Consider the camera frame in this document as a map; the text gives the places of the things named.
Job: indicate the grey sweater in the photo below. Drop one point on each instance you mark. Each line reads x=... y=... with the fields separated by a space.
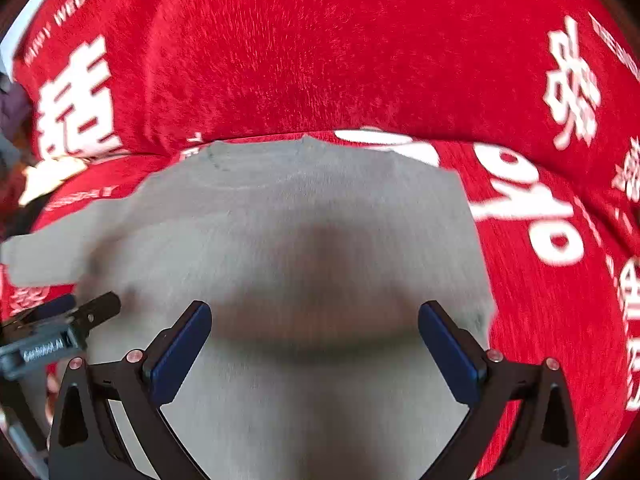
x=300 y=240

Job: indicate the red printed blanket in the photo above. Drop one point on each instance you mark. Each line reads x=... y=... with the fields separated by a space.
x=320 y=50

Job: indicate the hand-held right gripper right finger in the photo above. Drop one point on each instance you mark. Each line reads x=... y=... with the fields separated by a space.
x=450 y=355

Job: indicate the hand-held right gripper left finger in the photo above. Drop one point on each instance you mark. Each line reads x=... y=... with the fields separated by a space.
x=180 y=350

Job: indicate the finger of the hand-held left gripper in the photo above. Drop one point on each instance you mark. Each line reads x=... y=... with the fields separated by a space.
x=100 y=307
x=50 y=308

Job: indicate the cream cloth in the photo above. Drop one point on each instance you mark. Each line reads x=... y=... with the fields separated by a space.
x=50 y=180

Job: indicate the purple cloth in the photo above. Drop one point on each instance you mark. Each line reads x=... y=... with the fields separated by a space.
x=15 y=110

